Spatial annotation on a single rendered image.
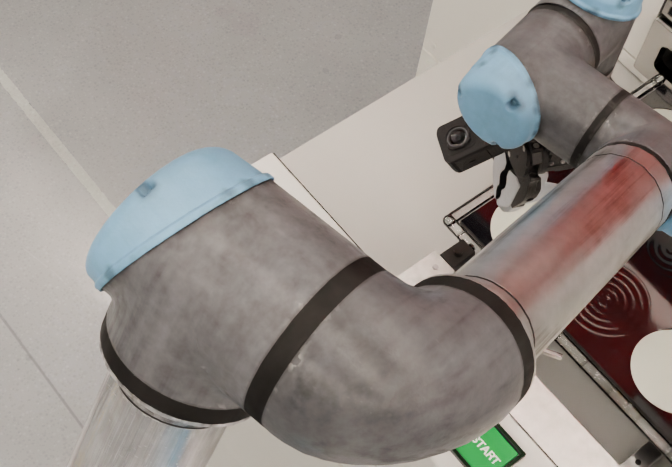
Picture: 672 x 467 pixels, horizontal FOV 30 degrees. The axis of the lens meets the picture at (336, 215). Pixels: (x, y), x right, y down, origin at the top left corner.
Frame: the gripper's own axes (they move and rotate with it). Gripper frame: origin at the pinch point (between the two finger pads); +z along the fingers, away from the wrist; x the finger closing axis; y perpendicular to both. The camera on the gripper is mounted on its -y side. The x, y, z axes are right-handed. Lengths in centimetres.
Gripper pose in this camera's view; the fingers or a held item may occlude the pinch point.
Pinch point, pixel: (499, 201)
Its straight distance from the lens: 134.3
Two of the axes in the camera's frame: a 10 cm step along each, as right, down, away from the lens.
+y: 9.6, -1.7, 2.1
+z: -0.9, 5.3, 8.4
